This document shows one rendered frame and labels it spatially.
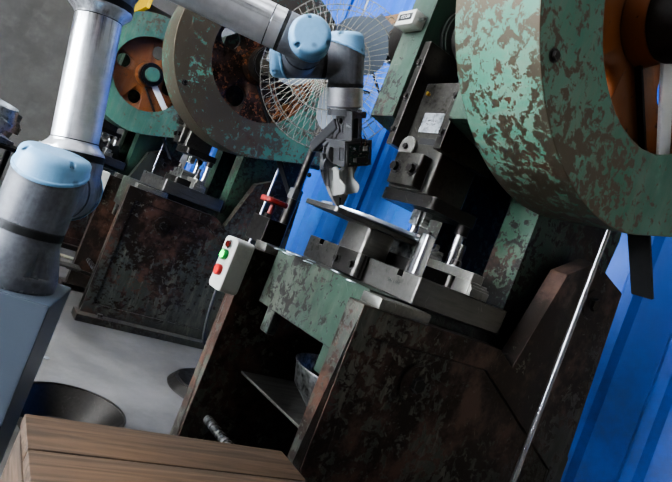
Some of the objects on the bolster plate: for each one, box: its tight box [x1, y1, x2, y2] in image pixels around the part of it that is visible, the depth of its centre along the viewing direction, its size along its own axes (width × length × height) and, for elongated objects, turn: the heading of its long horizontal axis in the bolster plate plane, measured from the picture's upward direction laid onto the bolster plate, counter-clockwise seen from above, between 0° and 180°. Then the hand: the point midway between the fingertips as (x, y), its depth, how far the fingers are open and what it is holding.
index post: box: [406, 232, 436, 277], centre depth 123 cm, size 3×3×10 cm
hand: (337, 200), depth 127 cm, fingers closed
